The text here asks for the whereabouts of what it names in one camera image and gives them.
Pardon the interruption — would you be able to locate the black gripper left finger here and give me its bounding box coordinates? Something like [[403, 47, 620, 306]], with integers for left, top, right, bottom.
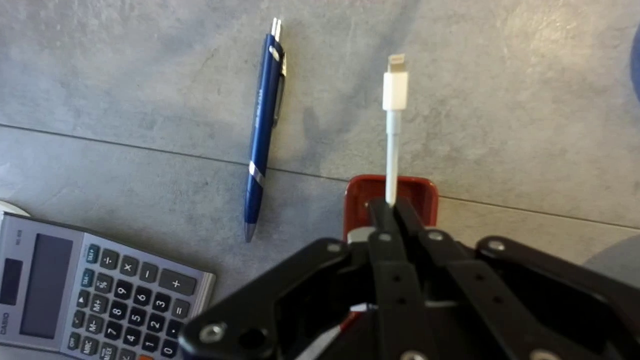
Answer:
[[177, 200, 427, 360]]

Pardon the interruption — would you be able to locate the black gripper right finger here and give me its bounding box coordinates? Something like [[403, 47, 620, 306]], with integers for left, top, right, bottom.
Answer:
[[407, 225, 640, 360]]

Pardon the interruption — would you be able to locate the red stapler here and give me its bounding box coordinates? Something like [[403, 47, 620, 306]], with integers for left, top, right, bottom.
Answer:
[[343, 173, 440, 235]]

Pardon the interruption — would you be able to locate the blue pen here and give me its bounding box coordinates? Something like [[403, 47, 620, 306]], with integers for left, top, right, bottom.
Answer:
[[244, 18, 285, 239]]

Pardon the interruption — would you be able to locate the grey calculator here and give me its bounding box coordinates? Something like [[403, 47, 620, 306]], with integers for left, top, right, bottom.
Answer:
[[0, 213, 214, 360]]

